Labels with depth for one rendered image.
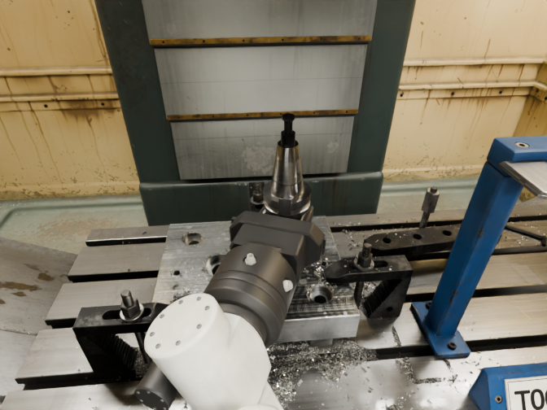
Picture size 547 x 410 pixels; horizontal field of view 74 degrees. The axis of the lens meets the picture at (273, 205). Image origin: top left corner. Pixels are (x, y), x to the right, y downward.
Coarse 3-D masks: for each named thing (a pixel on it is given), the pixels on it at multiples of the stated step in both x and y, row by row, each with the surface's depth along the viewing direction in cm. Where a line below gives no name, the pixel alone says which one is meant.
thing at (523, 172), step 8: (528, 160) 38; (536, 160) 38; (544, 160) 38; (504, 168) 38; (512, 168) 37; (520, 168) 37; (528, 168) 37; (536, 168) 37; (544, 168) 37; (512, 176) 37; (520, 176) 36; (528, 176) 36; (536, 176) 36; (544, 176) 36; (528, 184) 35; (536, 184) 34; (544, 184) 34; (536, 192) 34; (544, 192) 33
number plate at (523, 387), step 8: (544, 376) 46; (512, 384) 45; (520, 384) 45; (528, 384) 46; (536, 384) 46; (544, 384) 46; (512, 392) 45; (520, 392) 45; (528, 392) 45; (536, 392) 46; (544, 392) 46; (512, 400) 45; (520, 400) 45; (528, 400) 45; (536, 400) 45; (544, 400) 45; (512, 408) 45; (520, 408) 45; (528, 408) 45; (536, 408) 45; (544, 408) 45
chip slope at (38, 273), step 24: (0, 240) 101; (0, 264) 95; (24, 264) 98; (48, 264) 101; (72, 264) 104; (0, 288) 90; (24, 288) 93; (48, 288) 96; (0, 312) 86; (24, 312) 88; (48, 312) 91; (0, 336) 82; (24, 336) 84; (0, 360) 78; (0, 384) 75
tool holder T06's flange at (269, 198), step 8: (304, 184) 49; (264, 192) 47; (304, 192) 47; (264, 200) 49; (272, 200) 46; (280, 200) 46; (288, 200) 46; (296, 200) 46; (304, 200) 46; (272, 208) 47; (280, 208) 47; (288, 208) 47; (296, 208) 46; (304, 208) 47; (296, 216) 47
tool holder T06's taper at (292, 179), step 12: (276, 156) 44; (288, 156) 43; (276, 168) 45; (288, 168) 44; (300, 168) 45; (276, 180) 46; (288, 180) 45; (300, 180) 46; (276, 192) 46; (288, 192) 46; (300, 192) 46
